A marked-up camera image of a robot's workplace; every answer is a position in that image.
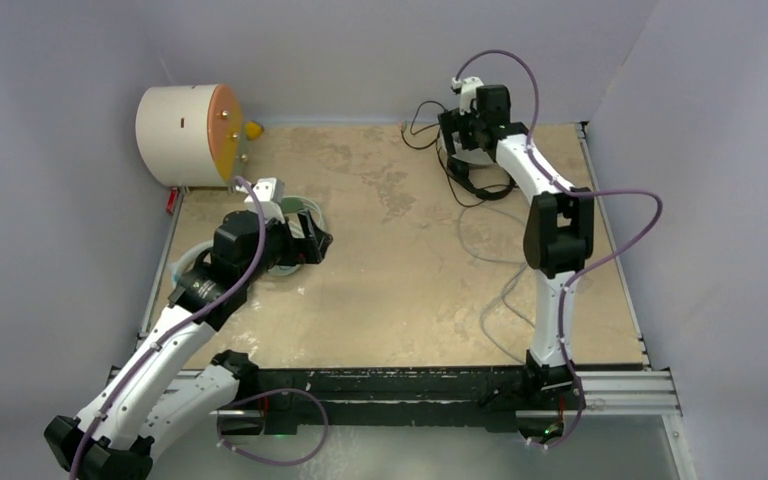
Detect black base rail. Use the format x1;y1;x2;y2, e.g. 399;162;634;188
210;350;586;439

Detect mint green headphones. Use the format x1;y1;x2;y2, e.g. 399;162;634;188
167;195;327;286

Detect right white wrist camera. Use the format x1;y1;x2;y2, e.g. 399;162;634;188
450;76;484;114

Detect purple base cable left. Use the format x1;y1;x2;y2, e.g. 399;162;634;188
216;388;328;468

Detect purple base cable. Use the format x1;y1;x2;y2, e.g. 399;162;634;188
216;388;328;468
526;377;587;451

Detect red clamp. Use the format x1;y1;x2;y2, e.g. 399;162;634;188
165;188;179;216

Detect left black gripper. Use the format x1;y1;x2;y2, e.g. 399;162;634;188
240;208;329;286

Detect white grey headphones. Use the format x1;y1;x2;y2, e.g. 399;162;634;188
451;149;496;167

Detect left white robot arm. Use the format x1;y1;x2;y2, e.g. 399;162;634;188
44;209;333;479

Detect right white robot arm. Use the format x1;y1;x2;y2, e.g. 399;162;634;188
438;77;594;407

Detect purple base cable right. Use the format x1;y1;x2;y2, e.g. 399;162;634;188
526;377;587;451

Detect white cylinder drum orange lid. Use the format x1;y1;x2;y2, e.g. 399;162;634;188
135;84;246;188

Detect yellow small object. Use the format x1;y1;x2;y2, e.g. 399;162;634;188
244;121;264;141

